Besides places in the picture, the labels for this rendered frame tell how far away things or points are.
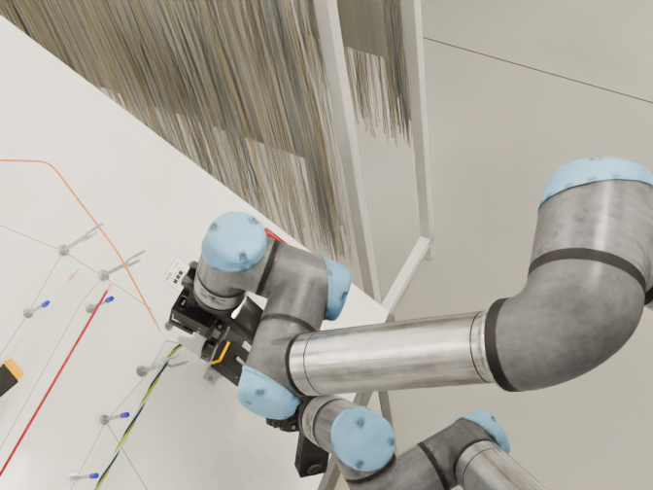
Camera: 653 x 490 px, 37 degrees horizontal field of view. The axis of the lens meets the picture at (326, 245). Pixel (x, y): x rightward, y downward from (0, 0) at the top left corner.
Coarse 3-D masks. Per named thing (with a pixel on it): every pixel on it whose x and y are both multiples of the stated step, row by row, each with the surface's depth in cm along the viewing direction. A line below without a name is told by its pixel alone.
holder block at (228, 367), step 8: (232, 344) 151; (232, 352) 151; (240, 352) 152; (248, 352) 152; (224, 360) 150; (232, 360) 151; (216, 368) 152; (224, 368) 151; (232, 368) 150; (240, 368) 151; (224, 376) 153; (232, 376) 152; (240, 376) 151
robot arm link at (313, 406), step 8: (312, 400) 138; (320, 400) 137; (328, 400) 135; (312, 408) 136; (304, 416) 137; (312, 416) 135; (304, 424) 137; (312, 424) 134; (304, 432) 138; (312, 432) 135; (312, 440) 137
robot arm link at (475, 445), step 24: (456, 432) 133; (480, 432) 132; (504, 432) 133; (432, 456) 131; (456, 456) 130; (480, 456) 127; (504, 456) 126; (456, 480) 130; (480, 480) 124; (504, 480) 121; (528, 480) 120
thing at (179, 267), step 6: (180, 258) 160; (174, 264) 159; (180, 264) 159; (186, 264) 160; (168, 270) 158; (174, 270) 158; (180, 270) 159; (186, 270) 160; (168, 276) 158; (174, 276) 158; (180, 276) 159; (168, 282) 157; (174, 282) 158; (180, 282) 159; (174, 288) 158; (180, 288) 158
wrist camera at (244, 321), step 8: (248, 296) 139; (248, 304) 138; (256, 304) 139; (232, 312) 136; (240, 312) 137; (248, 312) 138; (256, 312) 139; (224, 320) 137; (232, 320) 136; (240, 320) 137; (248, 320) 138; (256, 320) 139; (232, 328) 138; (240, 328) 137; (248, 328) 137; (256, 328) 138; (248, 336) 138
